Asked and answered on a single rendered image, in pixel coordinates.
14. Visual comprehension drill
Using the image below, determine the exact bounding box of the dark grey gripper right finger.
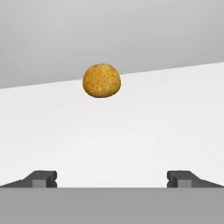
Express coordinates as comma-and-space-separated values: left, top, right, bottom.
166, 170, 224, 189

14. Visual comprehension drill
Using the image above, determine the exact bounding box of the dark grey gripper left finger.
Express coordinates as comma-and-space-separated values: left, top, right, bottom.
0, 170, 59, 189

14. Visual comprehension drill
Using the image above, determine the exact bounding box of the round golden brown bread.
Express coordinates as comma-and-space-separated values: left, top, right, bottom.
82, 62, 122, 99

